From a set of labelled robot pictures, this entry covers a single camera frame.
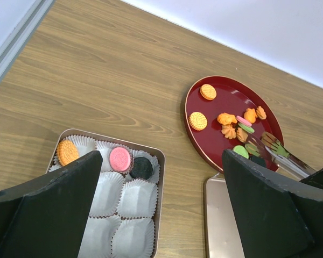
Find orange round cookie top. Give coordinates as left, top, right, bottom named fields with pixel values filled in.
left=200, top=84, right=217, bottom=101

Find pink round cookie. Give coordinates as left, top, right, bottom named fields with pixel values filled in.
left=109, top=147, right=131, bottom=173

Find pink metal tin lid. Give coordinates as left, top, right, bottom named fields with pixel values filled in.
left=204, top=177, right=244, bottom=258

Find black cookie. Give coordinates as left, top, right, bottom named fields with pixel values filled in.
left=130, top=157, right=153, bottom=180

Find orange scalloped cookie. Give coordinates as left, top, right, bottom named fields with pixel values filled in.
left=256, top=106, right=267, bottom=120

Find orange flower cookie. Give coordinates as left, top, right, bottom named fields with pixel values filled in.
left=243, top=108, right=258, bottom=124

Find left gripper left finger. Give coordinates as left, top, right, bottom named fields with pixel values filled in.
left=0, top=150, right=102, bottom=257

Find orange round cookie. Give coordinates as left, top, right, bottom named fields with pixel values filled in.
left=188, top=112, right=208, bottom=131
left=200, top=84, right=217, bottom=101

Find red round tray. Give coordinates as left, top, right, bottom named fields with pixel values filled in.
left=184, top=76, right=284, bottom=173

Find metal cookie tin box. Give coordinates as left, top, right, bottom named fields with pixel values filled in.
left=58, top=128, right=165, bottom=257

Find green sandwich cookie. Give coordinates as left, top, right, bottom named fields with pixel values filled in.
left=232, top=145, right=249, bottom=159

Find orange swirl cookie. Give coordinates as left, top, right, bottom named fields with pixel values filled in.
left=221, top=124, right=236, bottom=139

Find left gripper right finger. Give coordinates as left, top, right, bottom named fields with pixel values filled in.
left=222, top=149, right=323, bottom=257

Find pink green stacked cookies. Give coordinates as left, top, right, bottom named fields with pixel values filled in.
left=236, top=116, right=255, bottom=134

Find orange star cookie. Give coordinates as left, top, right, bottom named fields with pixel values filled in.
left=217, top=113, right=237, bottom=125

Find metal tongs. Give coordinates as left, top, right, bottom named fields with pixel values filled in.
left=245, top=132, right=316, bottom=180

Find orange round cookie left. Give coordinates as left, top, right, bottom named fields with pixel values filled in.
left=188, top=112, right=208, bottom=131

